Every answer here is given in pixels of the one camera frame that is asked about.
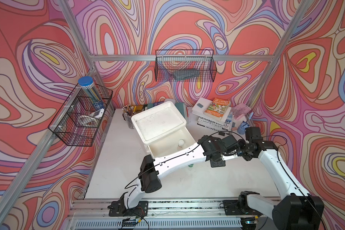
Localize white paint can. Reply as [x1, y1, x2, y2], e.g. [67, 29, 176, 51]
[178, 140, 185, 148]

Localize white drawer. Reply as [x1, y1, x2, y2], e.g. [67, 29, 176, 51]
[145, 127, 196, 158]

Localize white drawer cabinet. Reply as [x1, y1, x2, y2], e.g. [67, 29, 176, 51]
[131, 101, 186, 145]

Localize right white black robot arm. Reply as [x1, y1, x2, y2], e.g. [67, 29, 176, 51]
[238, 127, 324, 230]

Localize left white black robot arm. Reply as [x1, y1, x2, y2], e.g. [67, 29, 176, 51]
[121, 131, 245, 209]

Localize blue small cup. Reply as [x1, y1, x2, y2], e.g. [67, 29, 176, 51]
[237, 112, 254, 135]

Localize newspaper stack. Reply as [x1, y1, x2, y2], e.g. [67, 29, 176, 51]
[197, 112, 237, 131]

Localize pink plastic bag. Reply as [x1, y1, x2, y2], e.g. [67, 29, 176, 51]
[231, 103, 251, 120]

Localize orange cover book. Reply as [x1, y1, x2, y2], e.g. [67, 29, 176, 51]
[204, 98, 231, 121]

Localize white book with grey patch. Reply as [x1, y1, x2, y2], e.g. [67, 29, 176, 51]
[192, 98, 231, 123]

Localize dark books behind cabinet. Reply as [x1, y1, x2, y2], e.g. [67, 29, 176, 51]
[143, 99, 188, 122]

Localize grey object in basket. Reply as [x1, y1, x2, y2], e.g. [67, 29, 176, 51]
[172, 69, 200, 81]

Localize mesh pencil cup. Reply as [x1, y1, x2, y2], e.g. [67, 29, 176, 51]
[123, 105, 136, 129]

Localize green circuit board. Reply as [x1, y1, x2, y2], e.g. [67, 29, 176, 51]
[121, 218, 141, 228]

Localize white object in left basket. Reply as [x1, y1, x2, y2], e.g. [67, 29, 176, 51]
[76, 108, 104, 127]

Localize blue lid pencil tube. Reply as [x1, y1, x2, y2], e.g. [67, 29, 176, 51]
[78, 76, 105, 110]

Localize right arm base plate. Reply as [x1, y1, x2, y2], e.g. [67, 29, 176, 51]
[220, 199, 262, 217]

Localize white perforated cable duct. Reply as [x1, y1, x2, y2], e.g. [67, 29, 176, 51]
[69, 218, 242, 230]

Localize black wire basket back wall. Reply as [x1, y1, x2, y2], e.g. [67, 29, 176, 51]
[154, 48, 217, 82]

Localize black wire basket wall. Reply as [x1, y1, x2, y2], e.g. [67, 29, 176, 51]
[48, 84, 113, 147]
[154, 48, 217, 82]

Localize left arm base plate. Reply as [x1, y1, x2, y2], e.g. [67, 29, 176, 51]
[107, 200, 149, 217]

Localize black wire basket left wall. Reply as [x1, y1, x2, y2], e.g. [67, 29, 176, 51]
[48, 84, 113, 147]

